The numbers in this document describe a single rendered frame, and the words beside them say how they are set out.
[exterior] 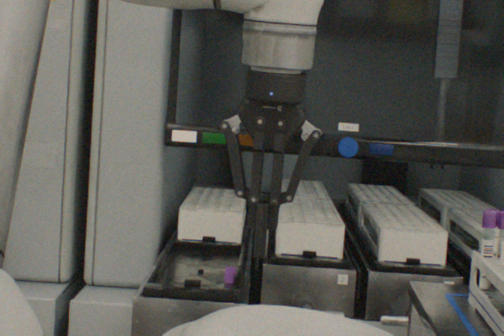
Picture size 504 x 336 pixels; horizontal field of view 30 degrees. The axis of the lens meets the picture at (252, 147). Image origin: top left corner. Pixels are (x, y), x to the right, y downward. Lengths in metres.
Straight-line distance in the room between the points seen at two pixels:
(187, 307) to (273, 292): 0.27
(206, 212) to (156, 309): 0.36
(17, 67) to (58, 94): 0.99
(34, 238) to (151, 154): 0.22
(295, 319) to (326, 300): 0.98
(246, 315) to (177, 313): 0.74
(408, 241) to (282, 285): 0.20
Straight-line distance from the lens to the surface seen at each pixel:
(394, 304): 1.39
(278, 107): 1.16
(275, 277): 1.37
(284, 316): 0.40
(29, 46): 0.49
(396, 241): 1.41
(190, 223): 1.46
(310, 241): 1.40
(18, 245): 1.50
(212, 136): 1.41
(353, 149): 1.40
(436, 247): 1.42
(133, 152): 1.45
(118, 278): 1.48
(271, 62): 1.12
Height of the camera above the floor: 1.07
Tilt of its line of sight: 4 degrees down
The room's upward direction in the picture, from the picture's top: 4 degrees clockwise
